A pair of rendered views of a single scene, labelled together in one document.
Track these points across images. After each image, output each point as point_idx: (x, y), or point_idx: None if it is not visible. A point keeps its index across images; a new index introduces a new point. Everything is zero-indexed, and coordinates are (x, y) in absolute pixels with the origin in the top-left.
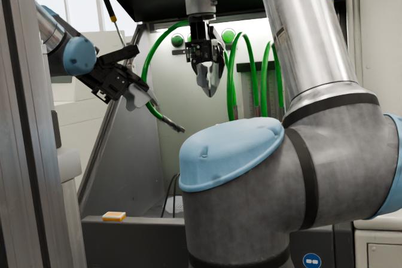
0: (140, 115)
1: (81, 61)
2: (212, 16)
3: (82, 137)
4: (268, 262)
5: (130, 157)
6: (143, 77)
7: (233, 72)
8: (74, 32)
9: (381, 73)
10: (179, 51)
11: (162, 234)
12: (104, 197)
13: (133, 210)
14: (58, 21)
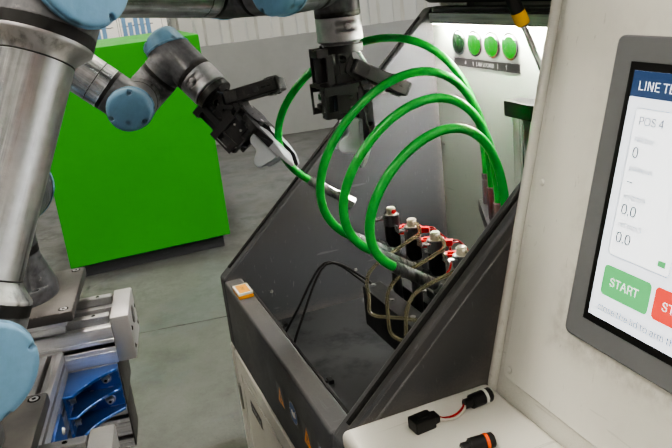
0: (392, 154)
1: (120, 118)
2: (341, 49)
3: None
4: None
5: (353, 212)
6: (275, 124)
7: (332, 145)
8: (187, 63)
9: (555, 202)
10: (461, 60)
11: (254, 335)
12: (282, 260)
13: (353, 284)
14: (170, 50)
